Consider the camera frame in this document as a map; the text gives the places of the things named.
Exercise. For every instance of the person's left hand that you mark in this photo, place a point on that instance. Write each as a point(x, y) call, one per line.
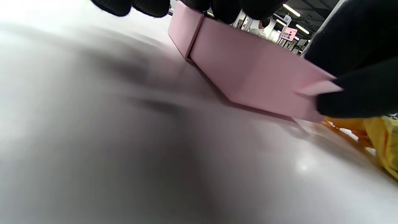
point(357, 46)

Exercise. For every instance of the yellow cloth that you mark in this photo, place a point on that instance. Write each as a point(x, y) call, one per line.
point(382, 137)

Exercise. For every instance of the pink drawer black lining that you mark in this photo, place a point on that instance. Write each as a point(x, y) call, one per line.
point(248, 71)

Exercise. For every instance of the pink floral gift box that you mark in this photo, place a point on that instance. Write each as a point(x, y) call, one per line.
point(185, 31)

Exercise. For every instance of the pink sign card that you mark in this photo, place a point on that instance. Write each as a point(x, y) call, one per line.
point(288, 34)

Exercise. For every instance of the white number sign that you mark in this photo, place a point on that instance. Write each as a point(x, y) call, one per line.
point(287, 18)

